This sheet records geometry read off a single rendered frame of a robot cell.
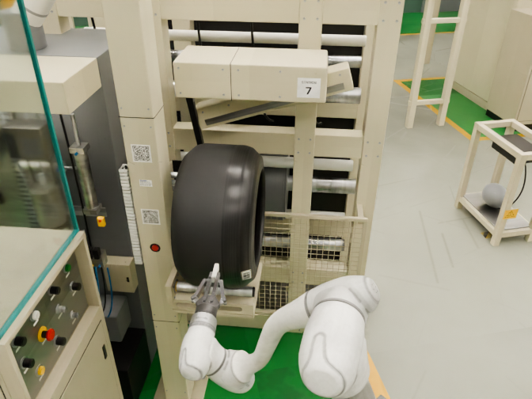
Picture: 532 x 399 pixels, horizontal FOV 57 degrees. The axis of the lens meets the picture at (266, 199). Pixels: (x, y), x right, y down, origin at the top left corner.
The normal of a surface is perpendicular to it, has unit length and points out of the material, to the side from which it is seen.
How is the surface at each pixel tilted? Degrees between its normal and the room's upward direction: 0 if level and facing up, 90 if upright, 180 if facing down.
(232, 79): 90
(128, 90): 90
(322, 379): 85
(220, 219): 58
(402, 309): 0
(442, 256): 0
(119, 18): 90
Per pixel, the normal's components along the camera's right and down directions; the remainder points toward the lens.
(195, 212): -0.08, -0.06
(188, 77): -0.10, 0.53
